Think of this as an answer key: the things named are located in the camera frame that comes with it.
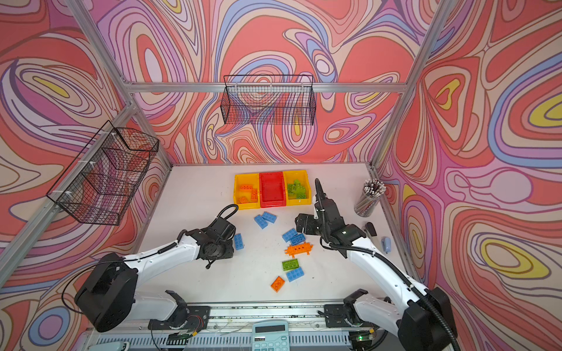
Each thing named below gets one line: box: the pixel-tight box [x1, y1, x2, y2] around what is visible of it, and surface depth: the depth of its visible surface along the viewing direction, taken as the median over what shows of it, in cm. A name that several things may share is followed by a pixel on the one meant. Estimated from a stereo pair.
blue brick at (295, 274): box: [286, 266, 306, 283], surface depth 84 cm
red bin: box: [259, 171, 287, 208], surface depth 103 cm
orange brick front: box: [270, 275, 286, 294], surface depth 82 cm
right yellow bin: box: [283, 169, 312, 207], surface depth 103 cm
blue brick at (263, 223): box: [253, 214, 268, 230], surface depth 98 cm
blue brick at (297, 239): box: [289, 233, 306, 246], surface depth 93 cm
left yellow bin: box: [233, 173, 261, 210], surface depth 107 cm
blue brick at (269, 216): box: [261, 211, 278, 224], surface depth 100 cm
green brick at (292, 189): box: [288, 183, 298, 195], surface depth 106 cm
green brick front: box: [281, 258, 300, 272], surface depth 86 cm
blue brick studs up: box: [281, 228, 298, 243], surface depth 93 cm
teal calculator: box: [251, 321, 290, 351], surface depth 69 cm
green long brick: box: [288, 185, 307, 199], surface depth 106 cm
